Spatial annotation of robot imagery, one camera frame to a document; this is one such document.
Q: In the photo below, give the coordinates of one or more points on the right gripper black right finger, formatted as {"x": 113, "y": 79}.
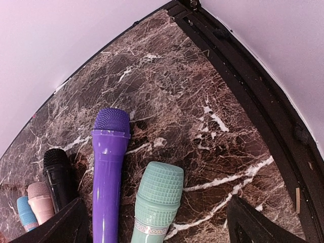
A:
{"x": 246, "y": 224}

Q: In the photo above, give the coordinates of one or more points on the purple toy microphone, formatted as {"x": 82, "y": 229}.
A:
{"x": 110, "y": 138}

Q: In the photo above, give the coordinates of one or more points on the light blue toy microphone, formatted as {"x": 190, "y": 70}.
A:
{"x": 26, "y": 215}

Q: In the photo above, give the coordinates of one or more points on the cream white toy microphone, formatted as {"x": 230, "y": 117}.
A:
{"x": 40, "y": 201}

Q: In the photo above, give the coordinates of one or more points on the white paper scrap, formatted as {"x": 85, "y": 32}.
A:
{"x": 61, "y": 86}

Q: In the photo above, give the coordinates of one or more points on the mint green toy microphone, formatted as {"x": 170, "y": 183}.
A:
{"x": 157, "y": 201}

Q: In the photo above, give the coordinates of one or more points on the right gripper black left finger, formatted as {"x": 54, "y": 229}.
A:
{"x": 71, "y": 224}

